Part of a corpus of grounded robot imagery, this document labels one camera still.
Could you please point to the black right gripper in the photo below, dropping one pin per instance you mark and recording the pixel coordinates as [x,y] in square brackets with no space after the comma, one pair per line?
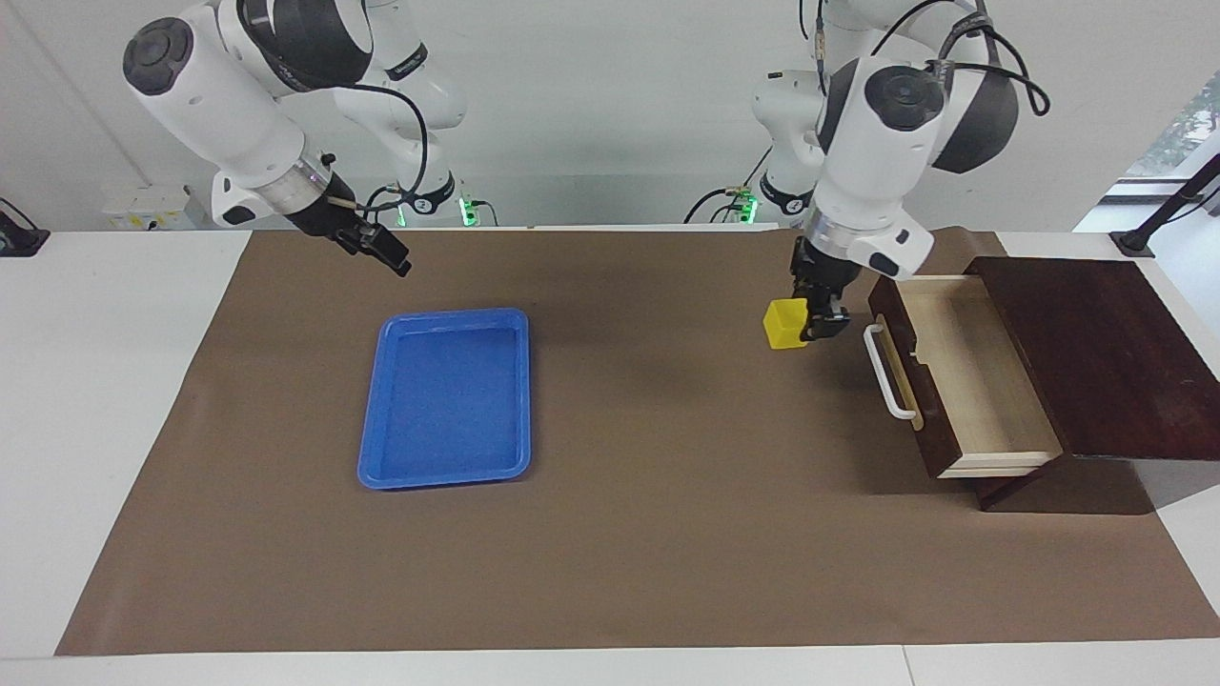
[329,224]

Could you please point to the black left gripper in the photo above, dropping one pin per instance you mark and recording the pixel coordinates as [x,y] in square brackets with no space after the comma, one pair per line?
[824,267]

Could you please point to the yellow cube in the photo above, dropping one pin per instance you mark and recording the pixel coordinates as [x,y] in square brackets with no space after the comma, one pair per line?
[783,324]

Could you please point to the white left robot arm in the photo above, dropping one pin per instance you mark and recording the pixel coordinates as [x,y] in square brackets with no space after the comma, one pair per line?
[867,162]

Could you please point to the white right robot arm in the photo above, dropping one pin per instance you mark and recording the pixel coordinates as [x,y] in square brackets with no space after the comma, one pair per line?
[219,95]

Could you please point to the blue plastic tray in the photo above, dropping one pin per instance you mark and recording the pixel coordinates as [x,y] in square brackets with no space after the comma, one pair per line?
[448,400]

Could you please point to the brown table mat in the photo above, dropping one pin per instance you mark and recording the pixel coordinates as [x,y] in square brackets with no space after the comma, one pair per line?
[667,524]

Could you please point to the dark wooden cabinet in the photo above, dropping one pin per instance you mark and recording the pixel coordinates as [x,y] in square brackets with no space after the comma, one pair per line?
[1096,362]

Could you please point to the black clamp stand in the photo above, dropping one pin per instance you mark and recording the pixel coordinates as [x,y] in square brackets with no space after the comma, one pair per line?
[1168,210]

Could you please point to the white wall socket box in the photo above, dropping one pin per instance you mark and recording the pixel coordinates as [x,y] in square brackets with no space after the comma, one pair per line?
[152,208]

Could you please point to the window with grey frame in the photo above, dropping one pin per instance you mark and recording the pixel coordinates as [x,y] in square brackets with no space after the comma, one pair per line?
[1182,133]

